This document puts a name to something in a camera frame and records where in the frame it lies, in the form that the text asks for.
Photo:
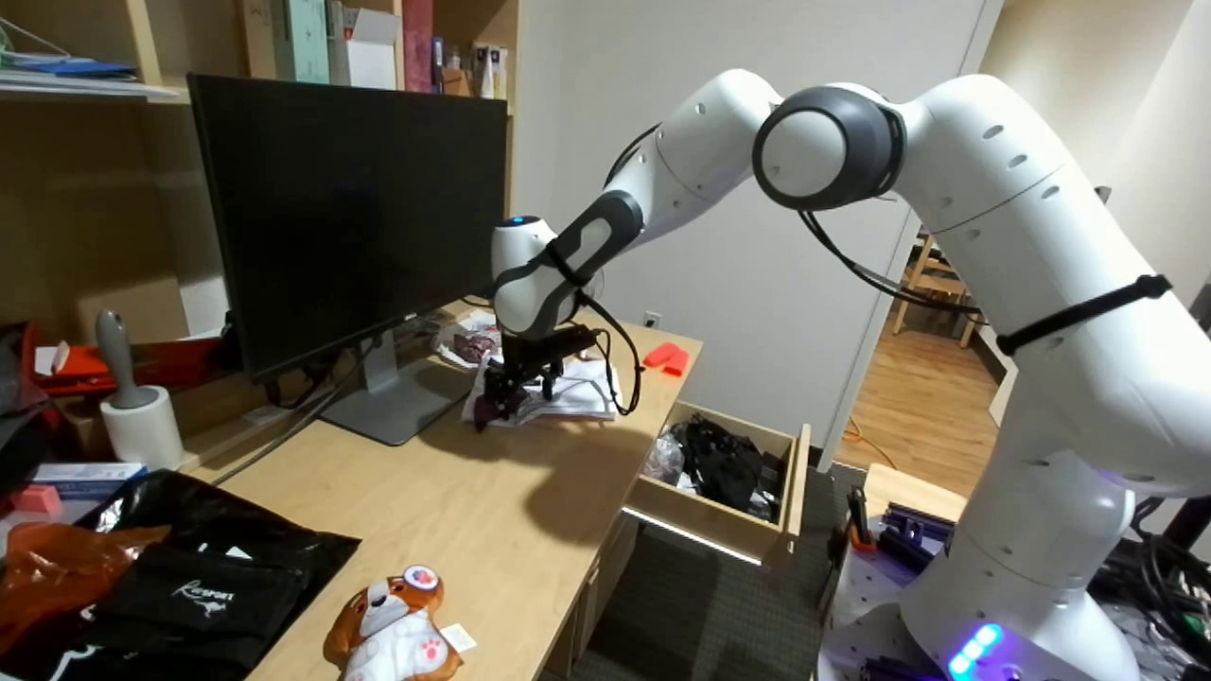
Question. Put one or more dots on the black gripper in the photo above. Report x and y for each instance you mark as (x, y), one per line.
(531, 355)

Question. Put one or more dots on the white cloth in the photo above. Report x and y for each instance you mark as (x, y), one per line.
(584, 392)

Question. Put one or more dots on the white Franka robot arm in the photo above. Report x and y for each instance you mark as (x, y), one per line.
(1071, 252)

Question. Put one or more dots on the printed flat packet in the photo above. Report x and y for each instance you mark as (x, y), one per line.
(476, 338)

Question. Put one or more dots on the red plastic object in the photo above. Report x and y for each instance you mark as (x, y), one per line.
(668, 360)

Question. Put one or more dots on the black clothes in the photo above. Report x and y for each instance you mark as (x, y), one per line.
(723, 457)

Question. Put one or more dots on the wooden drawer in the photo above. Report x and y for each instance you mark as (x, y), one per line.
(705, 522)

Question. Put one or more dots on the orange fox plush toy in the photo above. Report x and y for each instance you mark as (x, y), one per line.
(393, 625)

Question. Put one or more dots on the black computer monitor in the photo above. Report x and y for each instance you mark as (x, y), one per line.
(341, 201)

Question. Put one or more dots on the black plastic bag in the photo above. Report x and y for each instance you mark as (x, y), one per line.
(241, 590)

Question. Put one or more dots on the white lint roller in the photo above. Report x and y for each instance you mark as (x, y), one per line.
(143, 422)

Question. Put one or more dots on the black orange tool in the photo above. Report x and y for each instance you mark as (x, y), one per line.
(861, 520)

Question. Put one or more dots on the brown cardboard box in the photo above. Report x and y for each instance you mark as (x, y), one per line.
(133, 309)

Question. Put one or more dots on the teal book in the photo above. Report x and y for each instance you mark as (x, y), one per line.
(306, 39)

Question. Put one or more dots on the small wooden box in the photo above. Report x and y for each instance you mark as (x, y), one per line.
(912, 486)

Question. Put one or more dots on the blue white box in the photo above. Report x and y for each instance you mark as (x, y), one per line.
(89, 479)

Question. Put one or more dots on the red flat box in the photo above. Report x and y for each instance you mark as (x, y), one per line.
(76, 369)

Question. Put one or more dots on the wooden chair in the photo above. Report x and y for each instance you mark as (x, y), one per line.
(941, 287)

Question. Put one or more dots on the orange plastic bag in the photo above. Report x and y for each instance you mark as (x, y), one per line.
(57, 581)

